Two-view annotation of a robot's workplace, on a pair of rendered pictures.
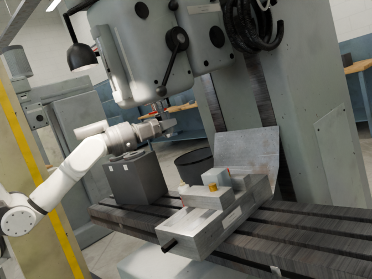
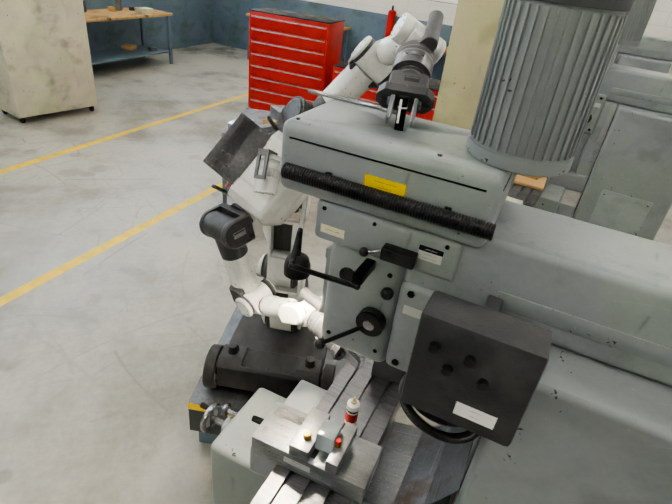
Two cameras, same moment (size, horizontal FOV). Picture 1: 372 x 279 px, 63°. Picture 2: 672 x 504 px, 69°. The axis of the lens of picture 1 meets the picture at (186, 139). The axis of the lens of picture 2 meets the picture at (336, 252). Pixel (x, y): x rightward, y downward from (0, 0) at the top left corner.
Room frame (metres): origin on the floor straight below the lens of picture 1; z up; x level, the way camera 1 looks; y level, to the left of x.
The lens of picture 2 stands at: (0.38, -0.83, 2.20)
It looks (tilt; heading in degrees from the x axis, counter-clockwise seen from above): 32 degrees down; 62
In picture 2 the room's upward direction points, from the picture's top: 7 degrees clockwise
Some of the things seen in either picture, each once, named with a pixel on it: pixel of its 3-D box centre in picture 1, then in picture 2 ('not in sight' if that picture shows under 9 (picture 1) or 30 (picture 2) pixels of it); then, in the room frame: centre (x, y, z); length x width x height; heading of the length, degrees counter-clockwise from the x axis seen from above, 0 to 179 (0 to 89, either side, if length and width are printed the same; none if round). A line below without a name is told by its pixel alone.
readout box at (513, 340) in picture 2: not in sight; (470, 370); (0.90, -0.40, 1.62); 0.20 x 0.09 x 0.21; 130
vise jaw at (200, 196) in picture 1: (206, 196); (310, 433); (0.81, -0.01, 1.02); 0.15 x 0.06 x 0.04; 42
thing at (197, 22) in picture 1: (185, 40); (443, 313); (1.09, -0.10, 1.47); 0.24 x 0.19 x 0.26; 40
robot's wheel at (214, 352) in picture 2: not in sight; (214, 365); (0.72, 0.85, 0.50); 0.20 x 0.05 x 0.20; 58
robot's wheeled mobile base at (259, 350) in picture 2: not in sight; (283, 327); (1.07, 0.91, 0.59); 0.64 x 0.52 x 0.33; 58
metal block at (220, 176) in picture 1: (216, 180); (328, 436); (0.85, -0.05, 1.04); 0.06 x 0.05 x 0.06; 42
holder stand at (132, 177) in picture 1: (134, 176); (398, 339); (1.26, 0.26, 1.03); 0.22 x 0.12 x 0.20; 47
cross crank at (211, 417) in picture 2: not in sight; (218, 421); (0.64, 0.43, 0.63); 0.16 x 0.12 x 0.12; 130
